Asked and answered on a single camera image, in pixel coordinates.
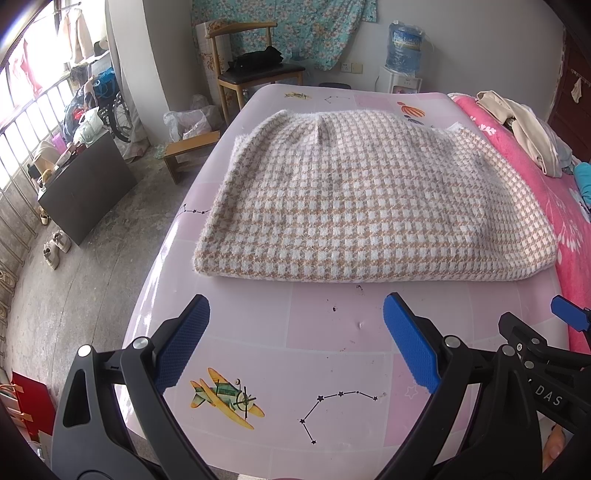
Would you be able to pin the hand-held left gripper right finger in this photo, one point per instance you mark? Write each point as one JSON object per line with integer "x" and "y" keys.
{"x": 411, "y": 341}

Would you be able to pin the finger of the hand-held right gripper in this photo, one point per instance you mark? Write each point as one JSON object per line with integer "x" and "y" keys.
{"x": 568, "y": 311}
{"x": 521, "y": 332}

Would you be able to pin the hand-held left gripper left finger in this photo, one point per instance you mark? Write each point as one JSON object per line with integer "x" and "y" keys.
{"x": 182, "y": 341}

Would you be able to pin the beige houndstooth knit coat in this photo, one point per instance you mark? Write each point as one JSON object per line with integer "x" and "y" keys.
{"x": 369, "y": 207}

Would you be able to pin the pile of clothes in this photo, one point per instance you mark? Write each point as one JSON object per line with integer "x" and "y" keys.
{"x": 85, "y": 115}

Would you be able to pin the person's right hand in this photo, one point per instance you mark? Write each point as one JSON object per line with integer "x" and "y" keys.
{"x": 554, "y": 447}

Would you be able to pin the pink floral blanket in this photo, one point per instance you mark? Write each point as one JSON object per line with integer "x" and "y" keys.
{"x": 568, "y": 230}

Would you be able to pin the teal quilt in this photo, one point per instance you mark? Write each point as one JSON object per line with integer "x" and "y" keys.
{"x": 584, "y": 184}

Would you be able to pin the red box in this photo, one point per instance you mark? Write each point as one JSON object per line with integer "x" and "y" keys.
{"x": 34, "y": 406}

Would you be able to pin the dark cabinet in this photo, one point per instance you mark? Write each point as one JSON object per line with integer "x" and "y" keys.
{"x": 92, "y": 189}

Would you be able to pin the small wooden stool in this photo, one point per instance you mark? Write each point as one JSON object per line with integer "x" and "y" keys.
{"x": 191, "y": 145}

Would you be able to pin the metal window railing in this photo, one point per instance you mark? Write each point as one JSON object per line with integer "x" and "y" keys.
{"x": 14, "y": 198}

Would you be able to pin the white plastic bag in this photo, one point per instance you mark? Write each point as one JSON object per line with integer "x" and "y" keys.
{"x": 189, "y": 120}

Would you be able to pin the white water dispenser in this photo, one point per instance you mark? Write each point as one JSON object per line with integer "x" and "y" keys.
{"x": 401, "y": 83}

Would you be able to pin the black stool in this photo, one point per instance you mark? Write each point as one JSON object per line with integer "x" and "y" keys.
{"x": 334, "y": 86}

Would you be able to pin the wooden chair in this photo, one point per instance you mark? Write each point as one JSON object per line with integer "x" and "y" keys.
{"x": 258, "y": 76}

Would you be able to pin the floral patterned panel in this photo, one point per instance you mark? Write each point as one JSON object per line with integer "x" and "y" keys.
{"x": 205, "y": 60}

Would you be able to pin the black bag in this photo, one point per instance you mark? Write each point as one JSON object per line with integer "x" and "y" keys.
{"x": 256, "y": 59}

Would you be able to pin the blue water bottle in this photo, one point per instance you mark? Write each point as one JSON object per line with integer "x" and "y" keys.
{"x": 405, "y": 48}

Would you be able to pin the hanging pink garment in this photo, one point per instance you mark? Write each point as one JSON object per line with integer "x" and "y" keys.
{"x": 27, "y": 69}

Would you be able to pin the teal floral hanging cloth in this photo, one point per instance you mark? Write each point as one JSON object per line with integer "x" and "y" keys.
{"x": 314, "y": 32}

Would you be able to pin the hanging beige garment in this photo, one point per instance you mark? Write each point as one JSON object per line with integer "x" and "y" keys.
{"x": 76, "y": 34}

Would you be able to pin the wall socket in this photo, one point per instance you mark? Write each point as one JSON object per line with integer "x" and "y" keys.
{"x": 352, "y": 68}

